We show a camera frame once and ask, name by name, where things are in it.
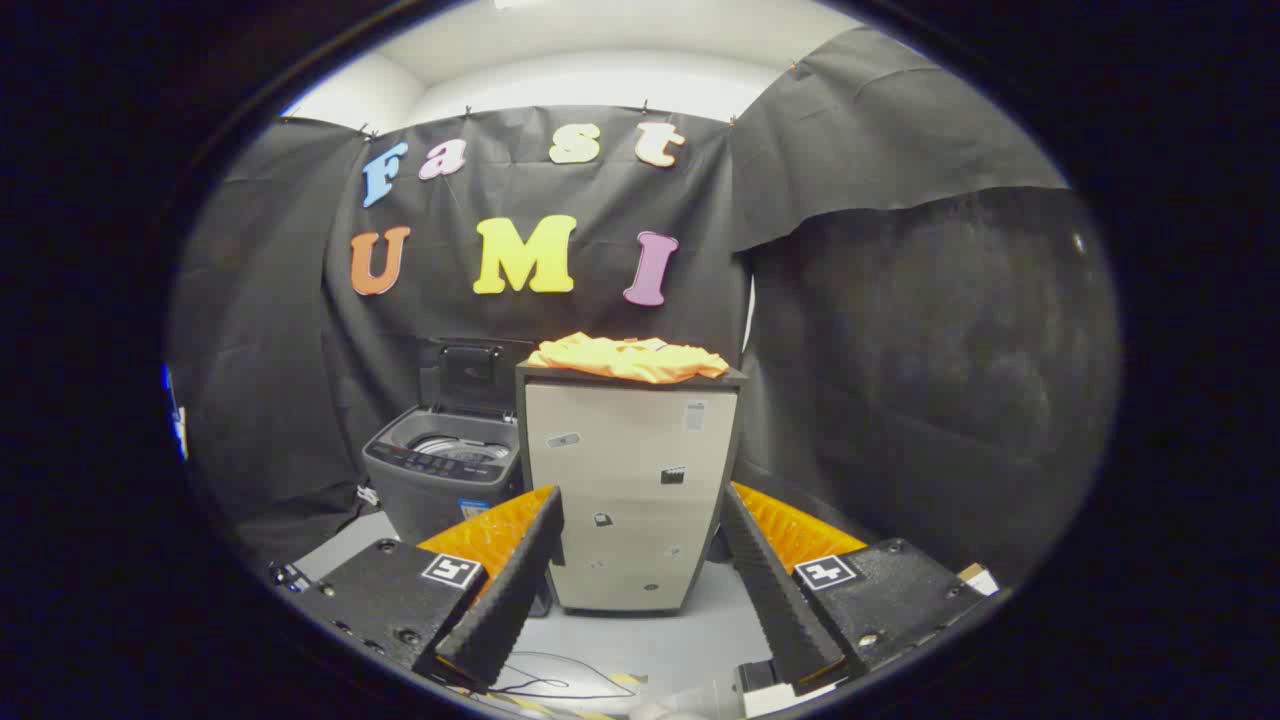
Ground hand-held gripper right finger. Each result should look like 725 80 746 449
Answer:
720 482 1001 696

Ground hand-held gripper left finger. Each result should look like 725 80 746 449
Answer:
290 485 566 696

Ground grey washing machine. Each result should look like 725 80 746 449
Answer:
362 404 527 549

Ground orange polo shirt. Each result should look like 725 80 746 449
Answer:
527 332 731 385

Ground black backdrop cloth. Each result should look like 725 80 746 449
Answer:
165 25 1121 591

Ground thin black cable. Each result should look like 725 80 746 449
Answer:
488 650 641 701

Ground beige cabinet with dark frame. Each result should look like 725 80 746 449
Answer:
515 362 749 615

